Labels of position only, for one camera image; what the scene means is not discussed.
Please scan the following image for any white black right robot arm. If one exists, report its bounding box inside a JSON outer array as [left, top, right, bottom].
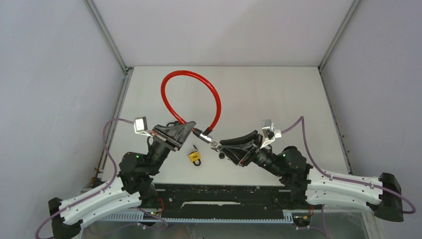
[[218, 129, 404, 222]]

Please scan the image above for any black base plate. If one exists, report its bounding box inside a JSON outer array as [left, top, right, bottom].
[[139, 184, 321, 221]]

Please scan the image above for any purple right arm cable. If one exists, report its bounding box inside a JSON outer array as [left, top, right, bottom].
[[280, 116, 417, 215]]

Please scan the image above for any aluminium frame rail left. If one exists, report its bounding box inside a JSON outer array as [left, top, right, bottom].
[[67, 0, 134, 239]]

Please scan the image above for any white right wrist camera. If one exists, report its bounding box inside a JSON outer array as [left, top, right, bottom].
[[260, 119, 282, 148]]

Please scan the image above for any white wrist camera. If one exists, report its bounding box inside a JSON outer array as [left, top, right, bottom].
[[260, 119, 282, 148], [133, 117, 151, 136]]

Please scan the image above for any yellow padlock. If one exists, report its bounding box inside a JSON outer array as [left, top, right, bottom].
[[188, 145, 202, 167]]

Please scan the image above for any aluminium frame rail right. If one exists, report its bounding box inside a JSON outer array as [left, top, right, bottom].
[[318, 0, 380, 239]]

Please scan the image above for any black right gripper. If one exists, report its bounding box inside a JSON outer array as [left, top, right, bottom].
[[217, 130, 285, 178]]

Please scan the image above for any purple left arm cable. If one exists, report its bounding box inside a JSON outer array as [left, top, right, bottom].
[[34, 118, 136, 239]]

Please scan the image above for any red cable lock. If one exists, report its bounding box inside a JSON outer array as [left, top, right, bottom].
[[160, 70, 222, 144]]

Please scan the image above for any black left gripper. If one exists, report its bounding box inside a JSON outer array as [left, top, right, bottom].
[[146, 121, 197, 175]]

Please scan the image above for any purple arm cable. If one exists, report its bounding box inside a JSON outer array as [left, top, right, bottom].
[[280, 116, 417, 215], [34, 118, 136, 239]]

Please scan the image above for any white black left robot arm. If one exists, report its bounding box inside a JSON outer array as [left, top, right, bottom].
[[48, 117, 196, 239]]

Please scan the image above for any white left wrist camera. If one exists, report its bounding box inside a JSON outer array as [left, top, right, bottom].
[[133, 117, 151, 136]]

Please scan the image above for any aluminium frame rail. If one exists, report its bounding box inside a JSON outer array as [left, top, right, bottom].
[[67, 0, 134, 239], [318, 0, 380, 239]]

